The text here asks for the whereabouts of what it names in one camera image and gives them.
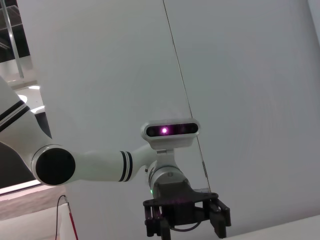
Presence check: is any grey left gripper cable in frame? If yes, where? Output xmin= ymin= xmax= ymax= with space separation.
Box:
xmin=172 ymin=187 xmax=213 ymax=232

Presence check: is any clear acrylic post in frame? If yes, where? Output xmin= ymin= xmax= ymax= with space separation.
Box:
xmin=1 ymin=0 xmax=26 ymax=79

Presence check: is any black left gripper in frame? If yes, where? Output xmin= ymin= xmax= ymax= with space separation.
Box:
xmin=142 ymin=179 xmax=232 ymax=240

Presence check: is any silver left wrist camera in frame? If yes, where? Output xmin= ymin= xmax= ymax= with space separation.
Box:
xmin=143 ymin=119 xmax=201 ymax=154

